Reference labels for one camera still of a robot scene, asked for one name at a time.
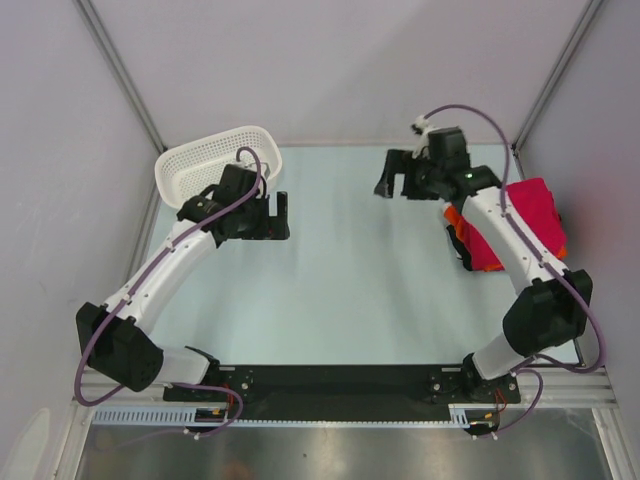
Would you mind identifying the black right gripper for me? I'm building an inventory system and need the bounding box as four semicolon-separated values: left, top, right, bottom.
374;149;444;202

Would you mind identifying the magenta t shirt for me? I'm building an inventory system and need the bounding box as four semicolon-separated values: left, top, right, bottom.
446;178;567;272

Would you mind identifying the orange t shirt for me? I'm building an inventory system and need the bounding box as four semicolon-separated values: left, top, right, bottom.
443;204;567;272

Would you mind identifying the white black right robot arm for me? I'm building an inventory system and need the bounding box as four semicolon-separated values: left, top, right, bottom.
374;127;593;401

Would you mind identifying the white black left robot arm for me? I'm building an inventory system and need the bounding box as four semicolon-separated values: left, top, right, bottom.
76;165;290;400

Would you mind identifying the white perforated plastic basket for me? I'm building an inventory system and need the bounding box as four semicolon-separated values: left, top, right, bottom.
154;125;283;209

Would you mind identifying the black t shirt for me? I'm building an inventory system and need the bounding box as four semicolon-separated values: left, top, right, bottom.
446;225;474;272

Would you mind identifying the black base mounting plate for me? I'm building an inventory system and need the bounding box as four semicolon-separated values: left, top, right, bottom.
163;363;521;424

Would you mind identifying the aluminium right corner post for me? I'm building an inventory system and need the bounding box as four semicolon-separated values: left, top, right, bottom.
511;0;608;154

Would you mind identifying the aluminium corner post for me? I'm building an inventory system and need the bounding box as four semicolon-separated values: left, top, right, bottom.
511;0;608;154
73;0;166;154

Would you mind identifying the white slotted cable duct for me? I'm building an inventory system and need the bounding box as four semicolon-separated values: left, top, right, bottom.
93;406;469;428

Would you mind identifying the aluminium front frame rail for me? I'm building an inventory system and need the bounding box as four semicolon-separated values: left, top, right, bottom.
81;367;618;409

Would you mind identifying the aluminium left corner post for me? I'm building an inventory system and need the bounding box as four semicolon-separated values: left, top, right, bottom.
73;0;166;154

